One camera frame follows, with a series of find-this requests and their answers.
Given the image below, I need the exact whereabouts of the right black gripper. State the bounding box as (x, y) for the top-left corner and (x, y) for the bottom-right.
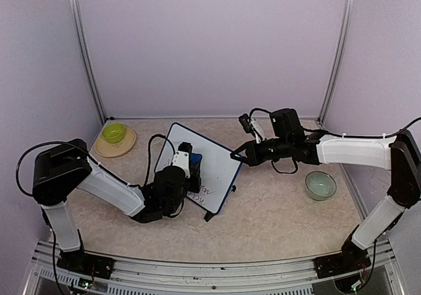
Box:
(230, 136), (291, 168)

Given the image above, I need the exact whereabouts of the small blue-framed whiteboard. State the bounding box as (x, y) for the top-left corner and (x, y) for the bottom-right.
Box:
(154, 122), (242, 215)

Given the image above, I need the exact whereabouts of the blue whiteboard eraser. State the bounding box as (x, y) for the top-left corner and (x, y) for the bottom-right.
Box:
(190, 153), (203, 174)

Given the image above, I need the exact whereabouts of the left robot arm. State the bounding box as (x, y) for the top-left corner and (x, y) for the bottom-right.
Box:
(32, 139), (203, 272)

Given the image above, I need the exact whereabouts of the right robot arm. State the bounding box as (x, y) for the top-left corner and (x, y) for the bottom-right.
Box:
(230, 108), (420, 271)

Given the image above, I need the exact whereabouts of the beige plate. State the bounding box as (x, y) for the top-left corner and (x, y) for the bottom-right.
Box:
(93, 128), (137, 158)

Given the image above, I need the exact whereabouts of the lime green bowl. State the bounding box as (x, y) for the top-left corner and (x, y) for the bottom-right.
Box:
(101, 123), (126, 144)

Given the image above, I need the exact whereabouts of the pale green glass bowl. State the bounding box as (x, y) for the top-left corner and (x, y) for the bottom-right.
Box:
(305, 171), (337, 201)

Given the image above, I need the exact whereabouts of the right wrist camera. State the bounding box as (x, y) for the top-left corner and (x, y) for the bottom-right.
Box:
(238, 113), (266, 144)

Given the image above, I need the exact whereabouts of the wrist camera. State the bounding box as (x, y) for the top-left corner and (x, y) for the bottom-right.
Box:
(238, 113), (266, 144)
(172, 142), (193, 178)

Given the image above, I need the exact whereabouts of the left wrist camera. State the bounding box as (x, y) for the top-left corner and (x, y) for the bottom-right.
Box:
(172, 142), (193, 178)

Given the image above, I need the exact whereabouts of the front aluminium rail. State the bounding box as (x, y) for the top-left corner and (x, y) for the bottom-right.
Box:
(19, 240), (407, 294)

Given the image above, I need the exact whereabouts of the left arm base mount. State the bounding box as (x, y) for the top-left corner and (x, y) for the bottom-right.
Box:
(57, 250), (115, 280)

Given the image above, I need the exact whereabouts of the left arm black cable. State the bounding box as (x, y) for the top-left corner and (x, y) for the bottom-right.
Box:
(15, 134), (178, 295)

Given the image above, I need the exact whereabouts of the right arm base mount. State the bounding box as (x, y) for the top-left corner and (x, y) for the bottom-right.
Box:
(314, 249), (372, 279)

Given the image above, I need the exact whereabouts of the right aluminium frame post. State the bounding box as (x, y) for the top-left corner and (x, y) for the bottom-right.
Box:
(318, 0), (355, 126)

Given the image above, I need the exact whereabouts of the aluminium frame post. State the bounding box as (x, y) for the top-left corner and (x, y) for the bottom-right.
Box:
(318, 0), (355, 126)
(69, 0), (107, 124)

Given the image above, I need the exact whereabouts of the left aluminium frame post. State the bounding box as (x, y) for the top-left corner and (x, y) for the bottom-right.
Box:
(69, 0), (107, 124)

